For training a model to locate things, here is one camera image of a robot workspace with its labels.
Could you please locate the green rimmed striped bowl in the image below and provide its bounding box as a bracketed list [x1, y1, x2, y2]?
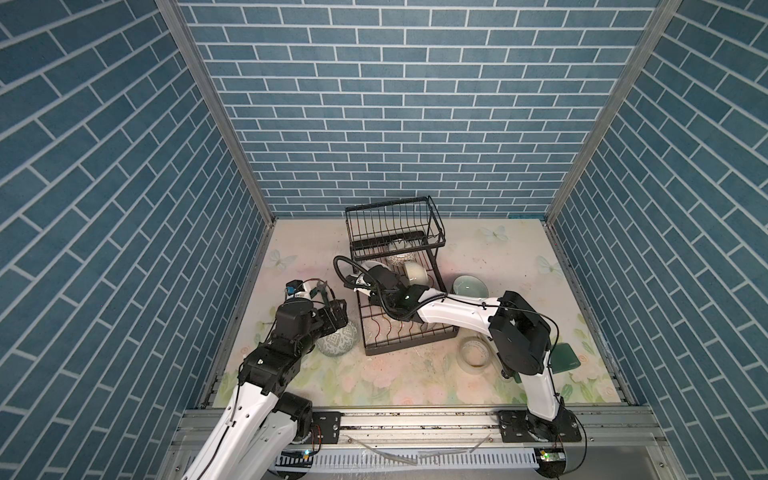
[316, 322, 359, 357]

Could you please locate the cream ceramic bowl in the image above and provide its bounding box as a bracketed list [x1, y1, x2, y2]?
[403, 261, 431, 287]

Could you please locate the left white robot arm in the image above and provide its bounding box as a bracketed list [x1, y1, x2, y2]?
[183, 278, 348, 479]

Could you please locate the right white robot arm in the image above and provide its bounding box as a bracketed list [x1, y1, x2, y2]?
[340, 262, 564, 442]

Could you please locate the left controller board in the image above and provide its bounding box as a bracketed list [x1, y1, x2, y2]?
[273, 450, 316, 477]

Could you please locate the controller board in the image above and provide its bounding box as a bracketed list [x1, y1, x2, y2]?
[273, 450, 316, 477]
[533, 448, 567, 479]

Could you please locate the green sponge pad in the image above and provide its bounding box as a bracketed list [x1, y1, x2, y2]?
[550, 343, 582, 374]

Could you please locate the right controller board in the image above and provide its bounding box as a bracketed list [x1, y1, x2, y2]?
[533, 448, 567, 479]

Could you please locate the black wire dish rack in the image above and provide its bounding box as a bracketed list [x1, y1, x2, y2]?
[345, 196, 458, 356]

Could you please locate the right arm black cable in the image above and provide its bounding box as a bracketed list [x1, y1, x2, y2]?
[332, 254, 562, 367]

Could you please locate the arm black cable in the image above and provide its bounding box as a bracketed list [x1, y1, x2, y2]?
[332, 254, 562, 367]
[191, 277, 341, 480]

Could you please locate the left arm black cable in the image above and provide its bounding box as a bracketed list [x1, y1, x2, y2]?
[191, 277, 341, 480]

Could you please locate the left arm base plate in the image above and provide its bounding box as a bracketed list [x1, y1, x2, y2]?
[296, 411, 343, 445]

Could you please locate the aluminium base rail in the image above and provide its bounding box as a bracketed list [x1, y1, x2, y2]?
[165, 404, 667, 470]

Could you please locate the white cable tie strip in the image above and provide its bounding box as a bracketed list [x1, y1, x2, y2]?
[347, 435, 492, 466]

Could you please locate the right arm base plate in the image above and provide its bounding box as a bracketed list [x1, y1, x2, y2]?
[496, 409, 583, 443]

